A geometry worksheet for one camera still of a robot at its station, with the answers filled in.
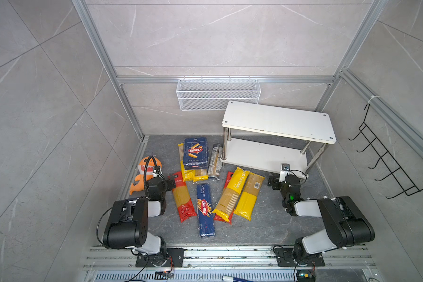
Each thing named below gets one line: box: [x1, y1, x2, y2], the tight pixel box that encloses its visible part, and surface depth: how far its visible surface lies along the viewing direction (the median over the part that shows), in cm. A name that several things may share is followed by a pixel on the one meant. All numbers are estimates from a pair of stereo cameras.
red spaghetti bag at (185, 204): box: [168, 170, 198, 223], surface depth 90 cm
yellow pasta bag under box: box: [177, 142, 210, 184], surface depth 99 cm
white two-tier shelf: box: [220, 100, 337, 180], surface depth 90 cm
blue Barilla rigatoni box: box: [183, 137, 209, 170], surface depth 102 cm
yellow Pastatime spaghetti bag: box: [212, 166, 250, 223], surface depth 89 cm
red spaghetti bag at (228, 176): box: [213, 170, 235, 225], surface depth 84 cm
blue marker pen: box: [221, 275, 255, 282], surface depth 69 cm
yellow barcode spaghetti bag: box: [233, 171, 265, 222], surface depth 92 cm
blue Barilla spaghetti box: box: [196, 182, 216, 238], surface depth 85 cm
